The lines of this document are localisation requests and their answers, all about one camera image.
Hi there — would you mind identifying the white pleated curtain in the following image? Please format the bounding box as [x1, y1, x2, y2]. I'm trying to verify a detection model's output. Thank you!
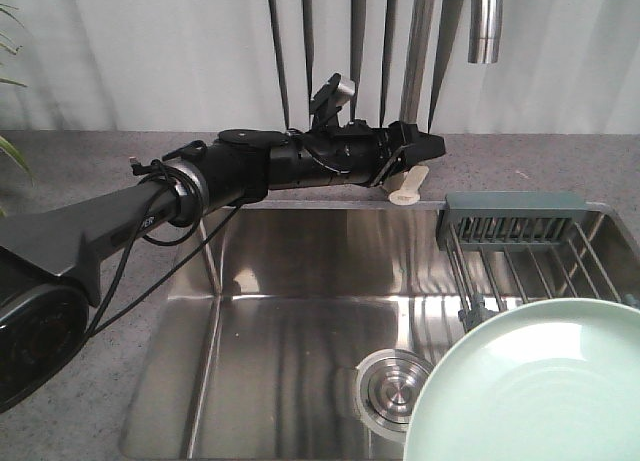
[1, 0, 639, 134]

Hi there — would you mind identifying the steel sink drain strainer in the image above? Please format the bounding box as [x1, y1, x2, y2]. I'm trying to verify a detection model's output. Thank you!
[354, 349, 434, 442]

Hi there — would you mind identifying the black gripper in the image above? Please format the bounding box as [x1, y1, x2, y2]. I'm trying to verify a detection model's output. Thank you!
[284, 121, 445, 187]

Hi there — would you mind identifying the green potted plant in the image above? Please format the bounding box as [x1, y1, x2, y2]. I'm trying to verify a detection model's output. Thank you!
[0, 2, 34, 217]

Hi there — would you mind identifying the faucet lever handle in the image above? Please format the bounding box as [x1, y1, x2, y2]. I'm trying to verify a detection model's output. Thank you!
[385, 164, 430, 206]

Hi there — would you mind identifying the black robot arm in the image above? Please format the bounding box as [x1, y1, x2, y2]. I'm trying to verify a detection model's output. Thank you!
[1, 120, 446, 410]

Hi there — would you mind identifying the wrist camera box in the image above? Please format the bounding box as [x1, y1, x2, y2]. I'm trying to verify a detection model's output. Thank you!
[309, 73, 356, 130]

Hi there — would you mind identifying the light green round plate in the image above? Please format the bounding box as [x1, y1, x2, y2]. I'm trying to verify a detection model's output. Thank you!
[403, 298, 639, 460]

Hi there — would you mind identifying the stainless steel sink basin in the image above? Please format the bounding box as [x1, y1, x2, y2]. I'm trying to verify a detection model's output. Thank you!
[120, 200, 467, 460]

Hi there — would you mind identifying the grey-green sink dry rack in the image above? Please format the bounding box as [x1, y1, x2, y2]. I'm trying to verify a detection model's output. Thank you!
[436, 191, 639, 331]

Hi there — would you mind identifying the stainless steel faucet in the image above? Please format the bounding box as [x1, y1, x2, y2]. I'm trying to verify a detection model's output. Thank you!
[400, 0, 503, 126]

